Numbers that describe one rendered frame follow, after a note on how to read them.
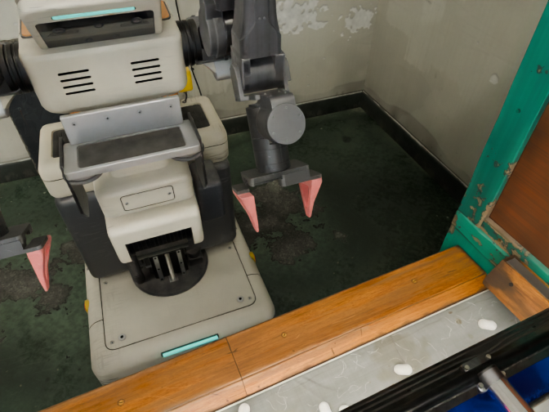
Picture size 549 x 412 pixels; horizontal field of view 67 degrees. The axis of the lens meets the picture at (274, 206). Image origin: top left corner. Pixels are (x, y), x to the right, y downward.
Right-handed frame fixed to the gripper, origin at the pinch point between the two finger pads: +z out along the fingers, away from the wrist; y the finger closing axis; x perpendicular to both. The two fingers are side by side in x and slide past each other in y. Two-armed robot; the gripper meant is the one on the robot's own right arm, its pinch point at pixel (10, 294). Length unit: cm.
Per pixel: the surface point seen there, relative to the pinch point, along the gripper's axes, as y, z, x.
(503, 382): 50, 6, -40
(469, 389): 47, 7, -38
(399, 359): 60, 32, -6
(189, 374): 21.0, 25.1, 1.6
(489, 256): 88, 22, 0
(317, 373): 44, 31, -4
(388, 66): 173, -14, 162
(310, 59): 131, -25, 180
